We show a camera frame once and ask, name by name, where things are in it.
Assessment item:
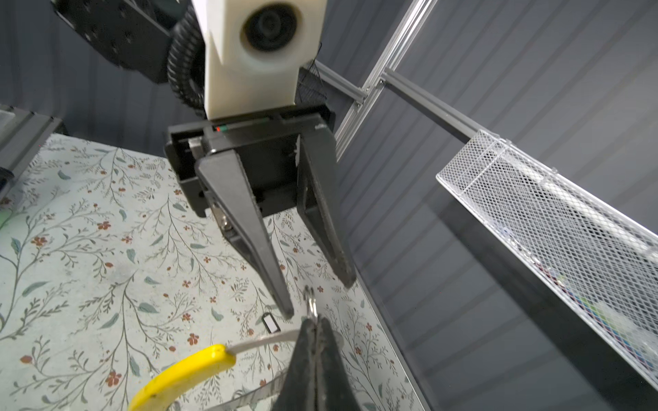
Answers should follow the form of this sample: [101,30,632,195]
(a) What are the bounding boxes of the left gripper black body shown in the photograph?
[164,104,336,217]

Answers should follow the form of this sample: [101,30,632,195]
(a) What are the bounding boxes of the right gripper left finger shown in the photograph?
[272,319,317,411]

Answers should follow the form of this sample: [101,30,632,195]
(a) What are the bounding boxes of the aluminium frame crossbar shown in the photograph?
[317,63,485,155]

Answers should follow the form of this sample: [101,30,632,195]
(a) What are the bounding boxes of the white wire mesh basket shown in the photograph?
[436,130,657,385]

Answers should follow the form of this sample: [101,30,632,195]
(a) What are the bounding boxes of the items inside white basket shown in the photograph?
[531,257,657,378]

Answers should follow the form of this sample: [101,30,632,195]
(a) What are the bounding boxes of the black key tag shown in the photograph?
[261,313,281,334]

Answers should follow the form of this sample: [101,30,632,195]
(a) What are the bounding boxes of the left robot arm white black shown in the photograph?
[53,1,356,318]

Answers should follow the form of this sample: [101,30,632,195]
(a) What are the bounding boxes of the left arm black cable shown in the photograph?
[166,4,207,111]

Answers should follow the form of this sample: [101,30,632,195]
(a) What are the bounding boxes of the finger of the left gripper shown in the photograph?
[195,150,295,320]
[296,125,356,289]

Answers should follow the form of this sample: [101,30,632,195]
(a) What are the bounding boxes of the aluminium mounting rail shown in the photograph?
[1,104,67,199]

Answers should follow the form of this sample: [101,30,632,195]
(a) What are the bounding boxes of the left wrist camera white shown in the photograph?
[193,1,327,120]

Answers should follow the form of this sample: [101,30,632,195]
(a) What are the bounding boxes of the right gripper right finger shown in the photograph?
[315,317,360,411]

